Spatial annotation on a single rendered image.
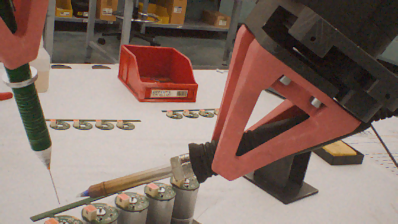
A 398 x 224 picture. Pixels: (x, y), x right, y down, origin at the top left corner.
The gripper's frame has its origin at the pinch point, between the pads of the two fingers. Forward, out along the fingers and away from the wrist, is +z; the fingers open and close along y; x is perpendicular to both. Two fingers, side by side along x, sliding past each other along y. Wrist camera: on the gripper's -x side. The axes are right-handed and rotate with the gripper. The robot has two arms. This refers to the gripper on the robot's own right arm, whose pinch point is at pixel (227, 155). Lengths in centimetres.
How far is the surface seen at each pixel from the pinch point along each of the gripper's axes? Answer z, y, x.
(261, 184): 7.5, -21.0, 13.3
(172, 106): 12.5, -43.3, 4.3
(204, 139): 10.5, -32.3, 8.3
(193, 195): 6.9, -7.7, 2.9
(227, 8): 23, -558, 89
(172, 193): 7.1, -6.5, 0.9
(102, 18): 94, -429, -25
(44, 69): 17.8, -41.3, -14.4
